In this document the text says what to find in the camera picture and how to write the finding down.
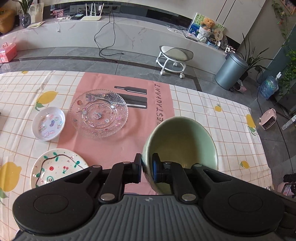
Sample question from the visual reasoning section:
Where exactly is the grey trash bin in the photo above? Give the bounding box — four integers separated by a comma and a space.
215, 53, 248, 90

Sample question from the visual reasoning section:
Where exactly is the pink storage case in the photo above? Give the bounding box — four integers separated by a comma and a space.
0, 43, 17, 63

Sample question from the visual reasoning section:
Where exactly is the small white sticker dish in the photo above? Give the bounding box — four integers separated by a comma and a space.
32, 107, 66, 141

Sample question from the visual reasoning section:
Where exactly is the blue glass vase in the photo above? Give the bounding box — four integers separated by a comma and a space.
21, 13, 31, 28

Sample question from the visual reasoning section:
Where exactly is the checked lemon tablecloth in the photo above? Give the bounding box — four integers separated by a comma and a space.
1, 71, 272, 240

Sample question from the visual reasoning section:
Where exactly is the brown round vase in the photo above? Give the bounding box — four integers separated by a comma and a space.
0, 8, 16, 34

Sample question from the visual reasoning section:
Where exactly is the green potted plant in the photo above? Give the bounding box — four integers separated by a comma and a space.
237, 34, 274, 81

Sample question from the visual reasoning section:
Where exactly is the white rolling stool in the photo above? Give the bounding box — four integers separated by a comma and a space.
156, 46, 194, 79

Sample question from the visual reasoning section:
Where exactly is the green ceramic bowl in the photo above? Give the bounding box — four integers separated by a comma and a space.
142, 116, 218, 194

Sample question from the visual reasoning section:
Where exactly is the clear glass sticker plate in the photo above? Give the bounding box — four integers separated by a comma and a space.
68, 89, 128, 138

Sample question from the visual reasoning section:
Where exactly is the teddy bear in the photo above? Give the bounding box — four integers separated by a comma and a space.
200, 17, 216, 33

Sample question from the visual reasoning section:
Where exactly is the fruit painted ceramic plate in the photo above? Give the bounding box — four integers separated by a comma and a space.
30, 148, 88, 189

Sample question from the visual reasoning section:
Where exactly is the white wifi router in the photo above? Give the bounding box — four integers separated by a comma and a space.
81, 3, 104, 21

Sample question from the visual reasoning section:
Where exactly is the pink table runner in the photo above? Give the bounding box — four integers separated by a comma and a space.
57, 71, 176, 195

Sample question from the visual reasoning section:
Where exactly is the pink space heater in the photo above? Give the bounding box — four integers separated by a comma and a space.
259, 108, 277, 130

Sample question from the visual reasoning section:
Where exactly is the black power cable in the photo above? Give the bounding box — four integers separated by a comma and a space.
93, 9, 125, 57

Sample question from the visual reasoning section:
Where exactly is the blue water jug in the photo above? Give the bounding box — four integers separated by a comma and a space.
259, 72, 282, 100

